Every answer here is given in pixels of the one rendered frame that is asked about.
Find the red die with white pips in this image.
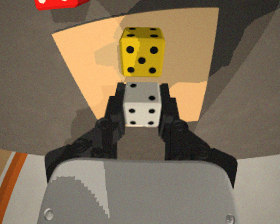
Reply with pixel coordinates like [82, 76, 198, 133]
[34, 0, 90, 11]

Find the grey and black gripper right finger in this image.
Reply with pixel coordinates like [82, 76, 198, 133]
[158, 83, 238, 189]

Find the peach flat mat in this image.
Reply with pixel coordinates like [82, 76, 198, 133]
[52, 7, 219, 122]

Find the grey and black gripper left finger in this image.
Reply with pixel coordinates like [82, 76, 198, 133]
[44, 82, 126, 185]

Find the yellow die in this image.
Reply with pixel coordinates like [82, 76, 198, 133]
[119, 27, 165, 77]

